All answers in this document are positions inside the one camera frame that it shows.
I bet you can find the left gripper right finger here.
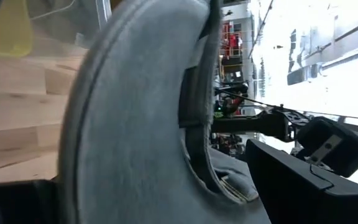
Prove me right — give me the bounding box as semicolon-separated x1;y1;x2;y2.
246;138;358;224

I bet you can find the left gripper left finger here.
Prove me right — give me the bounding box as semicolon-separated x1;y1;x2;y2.
0;179;58;224

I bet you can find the yellow plastic bin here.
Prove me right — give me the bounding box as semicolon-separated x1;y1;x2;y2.
0;0;33;57

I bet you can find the red metal rack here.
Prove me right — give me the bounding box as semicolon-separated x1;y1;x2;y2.
221;20;244;60

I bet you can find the clear plastic bin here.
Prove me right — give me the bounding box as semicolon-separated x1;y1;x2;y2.
26;0;113;49

